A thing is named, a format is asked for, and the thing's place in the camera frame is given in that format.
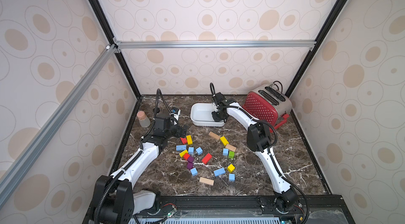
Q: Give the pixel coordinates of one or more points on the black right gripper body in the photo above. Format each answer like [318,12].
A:
[218,115]

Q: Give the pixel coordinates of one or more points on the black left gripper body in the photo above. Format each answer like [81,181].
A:
[176,130]

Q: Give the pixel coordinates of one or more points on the small blue cube front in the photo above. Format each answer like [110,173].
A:
[231,177]

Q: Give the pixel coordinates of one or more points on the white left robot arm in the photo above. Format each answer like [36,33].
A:
[133,170]

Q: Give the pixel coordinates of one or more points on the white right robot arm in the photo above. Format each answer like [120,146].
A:
[261,139]

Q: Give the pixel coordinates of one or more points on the red flat block left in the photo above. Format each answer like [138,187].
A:
[183,140]

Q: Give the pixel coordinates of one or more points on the yellow flat block left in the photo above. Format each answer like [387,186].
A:
[189,139]

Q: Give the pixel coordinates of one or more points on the long blue block left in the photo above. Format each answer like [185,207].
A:
[181,148]

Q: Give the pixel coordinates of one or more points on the long blue block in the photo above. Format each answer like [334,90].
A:
[181,148]
[219,172]

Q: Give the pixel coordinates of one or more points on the white plastic tub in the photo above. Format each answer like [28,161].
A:
[201,115]

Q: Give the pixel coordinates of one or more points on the natural wood block rear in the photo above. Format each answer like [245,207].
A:
[213,135]

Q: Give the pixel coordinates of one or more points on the yellow block centre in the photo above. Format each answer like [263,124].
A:
[224,141]

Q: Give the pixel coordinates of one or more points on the blue cube left cluster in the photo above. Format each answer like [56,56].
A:
[199,150]

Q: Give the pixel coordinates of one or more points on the natural wood block middle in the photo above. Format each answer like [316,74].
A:
[230,148]

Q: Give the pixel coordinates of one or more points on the purple block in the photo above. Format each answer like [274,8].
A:
[190,162]

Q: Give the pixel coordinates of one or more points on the pink lid glass jar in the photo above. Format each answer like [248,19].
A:
[143,119]

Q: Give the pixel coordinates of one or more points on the long red block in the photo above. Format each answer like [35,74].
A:
[206,158]

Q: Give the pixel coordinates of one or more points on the red polka dot toaster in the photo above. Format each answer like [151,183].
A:
[268,103]

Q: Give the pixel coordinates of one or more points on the small yellow cube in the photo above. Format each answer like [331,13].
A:
[231,168]

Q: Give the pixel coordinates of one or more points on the natural wood flat block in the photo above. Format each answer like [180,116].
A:
[206,181]

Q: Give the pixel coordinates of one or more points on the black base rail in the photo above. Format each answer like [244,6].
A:
[260,209]

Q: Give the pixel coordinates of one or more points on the silver horizontal frame bar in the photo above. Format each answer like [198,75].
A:
[119,45]

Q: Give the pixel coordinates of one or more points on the silver left frame bar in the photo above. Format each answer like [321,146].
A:
[28,157]

